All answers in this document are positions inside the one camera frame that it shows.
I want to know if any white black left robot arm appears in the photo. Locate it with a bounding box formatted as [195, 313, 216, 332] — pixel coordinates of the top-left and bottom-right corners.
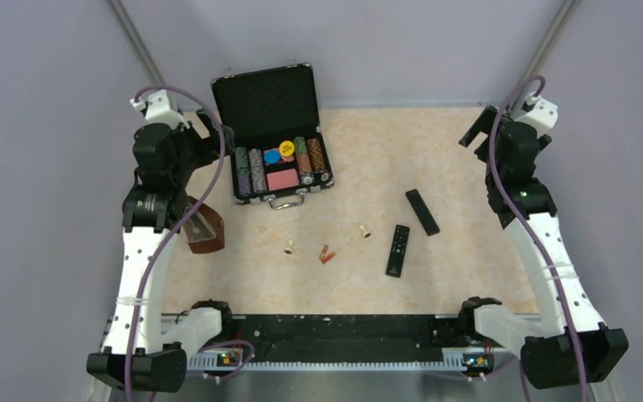
[85, 107, 235, 394]

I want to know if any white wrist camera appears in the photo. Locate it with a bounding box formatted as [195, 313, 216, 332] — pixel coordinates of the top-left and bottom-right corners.
[512, 92, 558, 137]
[130, 90, 191, 130]

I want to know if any slim black remote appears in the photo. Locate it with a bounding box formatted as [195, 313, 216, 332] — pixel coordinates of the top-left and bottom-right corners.
[405, 189, 440, 236]

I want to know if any pink playing card deck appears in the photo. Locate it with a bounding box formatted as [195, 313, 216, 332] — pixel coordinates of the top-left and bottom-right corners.
[266, 169, 300, 192]

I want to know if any brown wooden card holder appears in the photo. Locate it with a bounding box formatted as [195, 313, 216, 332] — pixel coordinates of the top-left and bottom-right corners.
[183, 204, 225, 255]

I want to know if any black remote with buttons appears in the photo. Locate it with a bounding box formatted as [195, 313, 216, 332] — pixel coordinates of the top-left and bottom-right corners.
[385, 224, 410, 278]

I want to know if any orange battery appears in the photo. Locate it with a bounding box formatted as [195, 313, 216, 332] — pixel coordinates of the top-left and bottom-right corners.
[319, 245, 329, 260]

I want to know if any yellow poker chip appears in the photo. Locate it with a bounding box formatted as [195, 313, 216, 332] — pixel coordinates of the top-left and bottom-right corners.
[278, 141, 295, 157]

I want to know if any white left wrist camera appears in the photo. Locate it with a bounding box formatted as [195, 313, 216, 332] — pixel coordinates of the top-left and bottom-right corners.
[130, 90, 191, 130]

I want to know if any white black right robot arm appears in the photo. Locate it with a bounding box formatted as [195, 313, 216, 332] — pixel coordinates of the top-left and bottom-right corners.
[457, 106, 629, 389]

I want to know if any blue poker chip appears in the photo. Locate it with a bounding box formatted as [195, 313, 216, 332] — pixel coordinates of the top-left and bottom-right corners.
[263, 148, 281, 165]

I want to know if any black poker chip case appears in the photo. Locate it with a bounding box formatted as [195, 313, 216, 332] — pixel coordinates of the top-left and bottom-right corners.
[211, 63, 335, 209]

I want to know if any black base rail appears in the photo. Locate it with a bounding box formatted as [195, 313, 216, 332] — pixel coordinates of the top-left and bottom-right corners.
[188, 314, 500, 378]

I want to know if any red battery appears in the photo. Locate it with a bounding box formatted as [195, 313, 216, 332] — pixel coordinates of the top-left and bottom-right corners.
[321, 252, 336, 264]

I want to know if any cream chess pawn right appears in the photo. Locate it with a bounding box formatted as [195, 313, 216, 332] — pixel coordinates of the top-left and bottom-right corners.
[358, 224, 371, 239]

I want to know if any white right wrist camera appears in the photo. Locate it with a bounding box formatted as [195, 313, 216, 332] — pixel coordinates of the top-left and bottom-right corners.
[512, 92, 558, 137]

